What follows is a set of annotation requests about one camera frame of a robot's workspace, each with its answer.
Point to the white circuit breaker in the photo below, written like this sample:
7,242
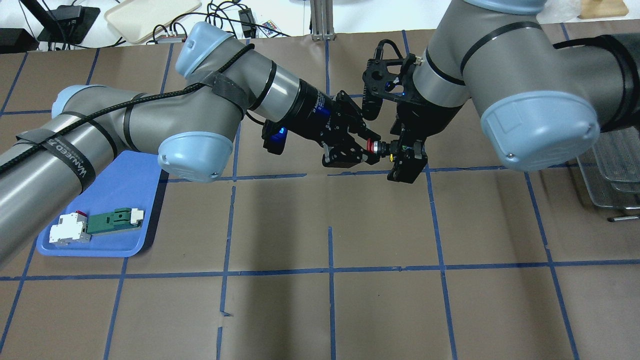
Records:
71,228

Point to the green white switch part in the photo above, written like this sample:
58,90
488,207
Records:
120,219

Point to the blue plastic tray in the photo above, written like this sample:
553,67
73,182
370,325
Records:
131,181

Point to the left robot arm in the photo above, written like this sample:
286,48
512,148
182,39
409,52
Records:
191,131

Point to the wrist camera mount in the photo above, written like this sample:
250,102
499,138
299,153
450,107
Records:
274,137
388,76

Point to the beige plastic tray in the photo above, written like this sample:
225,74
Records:
134,20

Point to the red emergency stop button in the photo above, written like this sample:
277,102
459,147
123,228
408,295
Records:
382,148

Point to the black monitor stand base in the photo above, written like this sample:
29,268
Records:
67,24

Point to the aluminium frame post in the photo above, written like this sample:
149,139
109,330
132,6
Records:
322,20

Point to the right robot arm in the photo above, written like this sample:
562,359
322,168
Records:
540,104

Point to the wooden board stand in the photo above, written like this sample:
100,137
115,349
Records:
601,9

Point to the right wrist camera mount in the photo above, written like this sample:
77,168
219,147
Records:
388,76

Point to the metal wire mesh shelf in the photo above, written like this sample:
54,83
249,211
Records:
608,175

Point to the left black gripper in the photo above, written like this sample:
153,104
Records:
316,110

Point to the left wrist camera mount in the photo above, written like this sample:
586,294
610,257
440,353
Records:
274,137

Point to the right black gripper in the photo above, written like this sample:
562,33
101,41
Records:
413,125

